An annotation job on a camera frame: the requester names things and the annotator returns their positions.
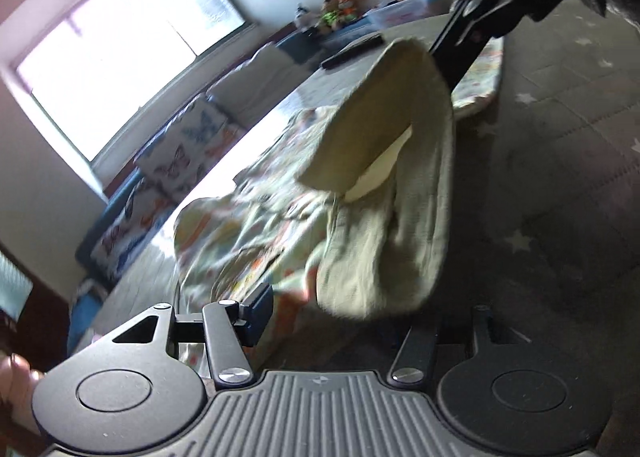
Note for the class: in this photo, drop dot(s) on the black remote control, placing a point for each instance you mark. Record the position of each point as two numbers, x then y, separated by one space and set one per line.
353 51

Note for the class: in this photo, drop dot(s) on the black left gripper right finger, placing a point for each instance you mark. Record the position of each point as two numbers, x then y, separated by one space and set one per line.
499 390

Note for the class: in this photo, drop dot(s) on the butterfly print cushion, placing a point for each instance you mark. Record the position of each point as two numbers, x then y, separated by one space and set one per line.
178 157
145 211

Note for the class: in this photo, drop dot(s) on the black white plush toy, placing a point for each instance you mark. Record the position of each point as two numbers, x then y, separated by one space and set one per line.
304 19

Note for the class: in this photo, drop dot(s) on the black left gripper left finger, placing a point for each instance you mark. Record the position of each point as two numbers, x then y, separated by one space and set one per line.
147 387

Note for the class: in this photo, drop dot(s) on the blue folded cloth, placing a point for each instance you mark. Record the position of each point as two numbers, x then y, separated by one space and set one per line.
89 298

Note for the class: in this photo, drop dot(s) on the colourful patterned child shirt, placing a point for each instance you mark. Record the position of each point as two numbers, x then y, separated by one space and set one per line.
345 216

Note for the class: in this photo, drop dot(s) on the plain white cushion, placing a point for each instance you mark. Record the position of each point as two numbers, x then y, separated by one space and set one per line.
250 91

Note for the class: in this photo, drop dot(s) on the blue sofa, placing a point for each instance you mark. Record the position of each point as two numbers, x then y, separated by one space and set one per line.
306 48

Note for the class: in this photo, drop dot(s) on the orange plush toy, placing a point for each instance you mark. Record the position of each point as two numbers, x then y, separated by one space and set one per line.
347 11

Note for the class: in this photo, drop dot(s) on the green brown plush toy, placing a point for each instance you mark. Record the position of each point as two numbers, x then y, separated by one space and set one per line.
330 17

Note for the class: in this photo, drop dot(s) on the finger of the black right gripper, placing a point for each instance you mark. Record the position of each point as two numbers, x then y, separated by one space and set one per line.
461 40

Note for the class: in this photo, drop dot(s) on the window with metal frame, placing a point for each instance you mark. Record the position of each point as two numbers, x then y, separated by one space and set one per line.
112 61

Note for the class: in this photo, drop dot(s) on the clear plastic storage box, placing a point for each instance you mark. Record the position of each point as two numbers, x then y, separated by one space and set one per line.
404 11

